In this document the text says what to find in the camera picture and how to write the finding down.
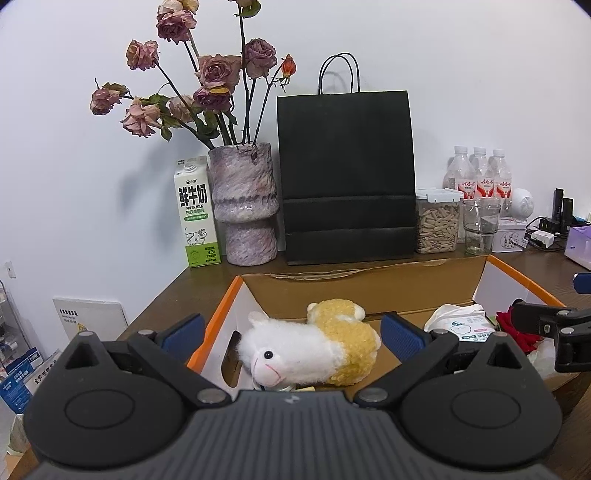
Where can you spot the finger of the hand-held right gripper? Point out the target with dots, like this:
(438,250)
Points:
(583,282)
(570,341)

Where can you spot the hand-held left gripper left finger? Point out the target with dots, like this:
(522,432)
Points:
(184,334)

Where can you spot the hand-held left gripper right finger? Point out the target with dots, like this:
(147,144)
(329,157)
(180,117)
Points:
(401,334)

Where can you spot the red cloth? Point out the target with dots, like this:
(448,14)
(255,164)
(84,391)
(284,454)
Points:
(521,341)

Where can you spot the white face mask packet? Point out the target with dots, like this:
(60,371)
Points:
(461,323)

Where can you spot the orange cardboard box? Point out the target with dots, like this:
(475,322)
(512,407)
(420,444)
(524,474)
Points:
(277,295)

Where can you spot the white yellow plush alpaca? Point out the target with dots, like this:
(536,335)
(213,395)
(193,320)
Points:
(295,341)

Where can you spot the white soft cloth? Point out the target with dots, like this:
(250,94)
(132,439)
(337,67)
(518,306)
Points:
(545,360)

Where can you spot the purple tissue pack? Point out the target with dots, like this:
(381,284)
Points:
(579,247)

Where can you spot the white charger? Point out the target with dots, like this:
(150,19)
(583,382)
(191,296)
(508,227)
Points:
(542,239)

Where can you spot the short black box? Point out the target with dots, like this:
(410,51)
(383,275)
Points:
(568,214)

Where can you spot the tall black box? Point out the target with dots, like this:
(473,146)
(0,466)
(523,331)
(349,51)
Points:
(558,207)

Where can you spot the white tin box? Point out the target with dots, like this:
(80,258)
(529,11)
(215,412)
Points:
(508,235)

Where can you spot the white round speaker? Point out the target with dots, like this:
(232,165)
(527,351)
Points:
(521,203)

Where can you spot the clear glass cup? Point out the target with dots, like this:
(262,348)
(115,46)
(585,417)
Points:
(480,240)

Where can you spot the white green milk carton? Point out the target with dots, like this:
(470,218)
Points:
(196,221)

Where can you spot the clear jar of seeds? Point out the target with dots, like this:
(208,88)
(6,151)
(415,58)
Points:
(436,226)

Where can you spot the clear bottle red label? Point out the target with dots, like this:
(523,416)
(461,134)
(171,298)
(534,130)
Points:
(502,177)
(482,175)
(459,173)

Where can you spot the mottled purple ceramic vase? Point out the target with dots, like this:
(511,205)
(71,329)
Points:
(242,198)

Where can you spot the black paper bag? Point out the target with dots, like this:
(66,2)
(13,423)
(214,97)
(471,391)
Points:
(346,184)

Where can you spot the blue paper box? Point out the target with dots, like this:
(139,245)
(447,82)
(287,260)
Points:
(21,383)

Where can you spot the metal storage rack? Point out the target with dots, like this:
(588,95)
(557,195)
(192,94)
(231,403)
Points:
(11,332)

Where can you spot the dried pink rose bouquet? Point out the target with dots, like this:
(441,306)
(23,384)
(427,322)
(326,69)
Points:
(217,71)

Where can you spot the white wall panel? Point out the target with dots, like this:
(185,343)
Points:
(87,318)

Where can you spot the white wall socket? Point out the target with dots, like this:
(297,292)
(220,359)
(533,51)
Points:
(9,269)

